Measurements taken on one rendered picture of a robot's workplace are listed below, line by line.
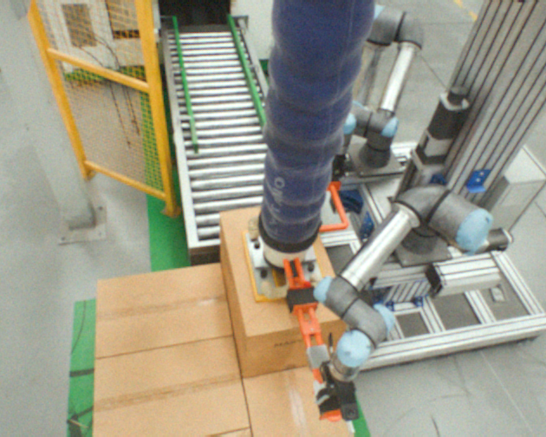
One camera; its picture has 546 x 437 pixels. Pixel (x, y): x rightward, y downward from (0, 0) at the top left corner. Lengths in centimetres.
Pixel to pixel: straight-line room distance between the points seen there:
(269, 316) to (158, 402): 61
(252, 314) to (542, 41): 129
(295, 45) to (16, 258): 255
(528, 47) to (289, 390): 152
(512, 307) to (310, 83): 221
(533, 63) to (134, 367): 186
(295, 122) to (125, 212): 227
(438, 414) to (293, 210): 167
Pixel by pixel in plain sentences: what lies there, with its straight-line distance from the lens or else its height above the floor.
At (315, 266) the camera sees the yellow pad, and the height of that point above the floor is 97.
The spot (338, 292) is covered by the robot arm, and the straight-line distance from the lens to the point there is 122.
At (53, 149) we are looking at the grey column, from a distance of 276.
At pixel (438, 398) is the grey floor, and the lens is 280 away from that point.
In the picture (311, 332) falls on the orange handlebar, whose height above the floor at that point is 109.
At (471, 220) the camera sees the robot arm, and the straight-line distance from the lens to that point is 130.
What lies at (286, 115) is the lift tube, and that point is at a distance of 117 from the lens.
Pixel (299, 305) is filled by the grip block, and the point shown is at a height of 110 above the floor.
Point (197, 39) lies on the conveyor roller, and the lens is 396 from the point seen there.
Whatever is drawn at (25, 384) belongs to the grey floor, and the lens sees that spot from 280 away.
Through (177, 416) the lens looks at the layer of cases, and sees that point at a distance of 198.
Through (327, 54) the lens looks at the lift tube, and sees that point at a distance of 105.
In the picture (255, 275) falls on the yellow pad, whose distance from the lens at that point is 174.
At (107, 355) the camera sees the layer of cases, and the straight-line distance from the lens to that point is 212.
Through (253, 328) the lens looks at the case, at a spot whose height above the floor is 94.
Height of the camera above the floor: 243
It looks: 50 degrees down
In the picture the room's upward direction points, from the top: 7 degrees clockwise
